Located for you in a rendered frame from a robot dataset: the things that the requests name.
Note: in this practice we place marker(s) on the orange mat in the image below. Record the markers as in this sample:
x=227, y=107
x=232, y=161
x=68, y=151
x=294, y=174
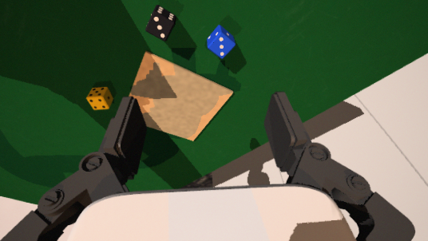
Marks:
x=175, y=100

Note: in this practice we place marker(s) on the blue die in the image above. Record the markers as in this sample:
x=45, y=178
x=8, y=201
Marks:
x=220, y=42

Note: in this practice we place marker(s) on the black die with white pips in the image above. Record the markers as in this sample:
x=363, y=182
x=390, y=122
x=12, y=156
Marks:
x=161, y=23

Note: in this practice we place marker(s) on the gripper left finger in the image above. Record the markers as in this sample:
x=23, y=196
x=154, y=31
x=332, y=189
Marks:
x=103, y=173

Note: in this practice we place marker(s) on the yellow die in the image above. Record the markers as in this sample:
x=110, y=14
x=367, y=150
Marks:
x=100, y=98

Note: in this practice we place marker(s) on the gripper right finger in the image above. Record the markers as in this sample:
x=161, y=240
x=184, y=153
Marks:
x=312, y=165

